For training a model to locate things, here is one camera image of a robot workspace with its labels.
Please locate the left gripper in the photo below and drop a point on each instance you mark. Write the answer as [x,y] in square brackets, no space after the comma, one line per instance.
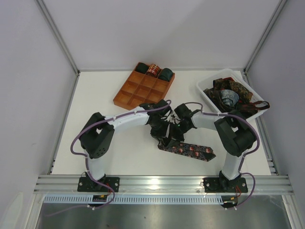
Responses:
[159,133]

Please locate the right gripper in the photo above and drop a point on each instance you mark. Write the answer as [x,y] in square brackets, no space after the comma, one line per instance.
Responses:
[177,133]

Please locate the navy floral tie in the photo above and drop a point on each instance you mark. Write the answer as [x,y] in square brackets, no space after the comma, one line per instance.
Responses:
[203,153]

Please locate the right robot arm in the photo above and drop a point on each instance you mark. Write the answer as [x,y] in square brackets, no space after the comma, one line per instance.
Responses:
[238,137]

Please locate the pile of dark ties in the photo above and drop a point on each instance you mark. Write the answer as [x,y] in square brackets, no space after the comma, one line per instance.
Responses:
[245,106]

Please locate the orange wooden divided tray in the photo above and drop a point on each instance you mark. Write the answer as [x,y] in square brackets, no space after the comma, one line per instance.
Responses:
[140,88]

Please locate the grey blue paisley tie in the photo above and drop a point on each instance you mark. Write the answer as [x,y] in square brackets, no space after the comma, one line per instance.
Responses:
[229,97]

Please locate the white plastic basket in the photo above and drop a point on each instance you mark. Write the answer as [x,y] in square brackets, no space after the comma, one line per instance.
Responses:
[225,73]

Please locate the red patterned rolled tie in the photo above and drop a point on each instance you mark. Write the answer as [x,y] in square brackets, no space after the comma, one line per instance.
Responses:
[153,71]

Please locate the dark green rolled tie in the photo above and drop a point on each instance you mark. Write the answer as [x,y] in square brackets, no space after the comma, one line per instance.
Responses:
[141,68]

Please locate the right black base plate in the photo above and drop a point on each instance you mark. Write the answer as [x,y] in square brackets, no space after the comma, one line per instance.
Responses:
[223,185]

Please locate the aluminium rail frame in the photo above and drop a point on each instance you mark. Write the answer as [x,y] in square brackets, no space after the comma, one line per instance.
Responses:
[156,189]

